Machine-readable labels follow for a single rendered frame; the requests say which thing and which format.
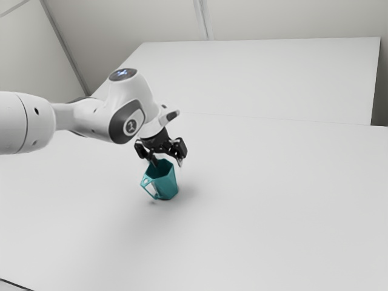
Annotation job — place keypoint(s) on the teal faceted mug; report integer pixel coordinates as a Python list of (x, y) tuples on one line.
[(162, 182)]

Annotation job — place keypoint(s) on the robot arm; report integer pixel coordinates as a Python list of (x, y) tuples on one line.
[(91, 118)]

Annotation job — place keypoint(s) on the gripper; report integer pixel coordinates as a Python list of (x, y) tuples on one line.
[(162, 145)]

